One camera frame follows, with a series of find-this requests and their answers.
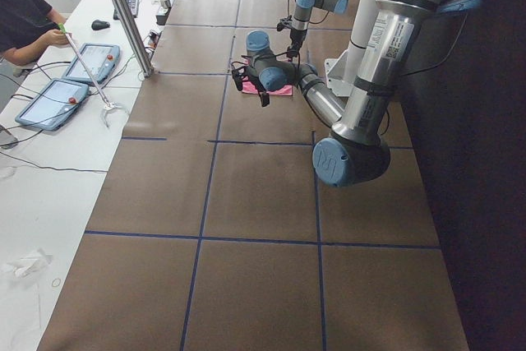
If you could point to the teach pendant tablet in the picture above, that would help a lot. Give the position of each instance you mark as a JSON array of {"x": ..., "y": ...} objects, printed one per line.
[
  {"x": 53, "y": 105},
  {"x": 101, "y": 59}
]

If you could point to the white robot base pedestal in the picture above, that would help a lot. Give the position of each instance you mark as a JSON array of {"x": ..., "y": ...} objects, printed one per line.
[{"x": 340, "y": 72}]

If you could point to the seated person black shirt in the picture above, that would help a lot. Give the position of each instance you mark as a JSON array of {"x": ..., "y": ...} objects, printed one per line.
[{"x": 28, "y": 28}]

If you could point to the near teach pendant tablet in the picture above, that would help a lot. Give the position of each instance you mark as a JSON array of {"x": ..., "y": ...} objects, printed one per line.
[{"x": 53, "y": 105}]

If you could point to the metal cup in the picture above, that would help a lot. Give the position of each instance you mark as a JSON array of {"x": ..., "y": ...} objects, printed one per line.
[{"x": 166, "y": 4}]

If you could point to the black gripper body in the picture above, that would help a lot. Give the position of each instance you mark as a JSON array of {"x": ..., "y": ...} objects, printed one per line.
[
  {"x": 260, "y": 90},
  {"x": 294, "y": 39}
]

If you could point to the crumpled white tissue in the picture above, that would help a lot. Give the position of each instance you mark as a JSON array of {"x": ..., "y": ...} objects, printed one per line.
[{"x": 33, "y": 262}]

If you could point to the reacher grabber stick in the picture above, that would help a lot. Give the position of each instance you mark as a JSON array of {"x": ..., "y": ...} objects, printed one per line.
[{"x": 109, "y": 106}]

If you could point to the pink and grey towel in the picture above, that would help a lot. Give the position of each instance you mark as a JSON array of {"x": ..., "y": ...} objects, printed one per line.
[{"x": 275, "y": 81}]

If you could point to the black computer mouse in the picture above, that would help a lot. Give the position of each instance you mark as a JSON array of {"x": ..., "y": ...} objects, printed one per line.
[{"x": 99, "y": 25}]

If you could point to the far teach pendant tablet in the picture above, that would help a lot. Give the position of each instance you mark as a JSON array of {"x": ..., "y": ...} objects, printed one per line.
[{"x": 101, "y": 59}]

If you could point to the aluminium frame post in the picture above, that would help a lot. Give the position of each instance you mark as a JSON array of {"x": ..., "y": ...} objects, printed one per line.
[{"x": 133, "y": 36}]

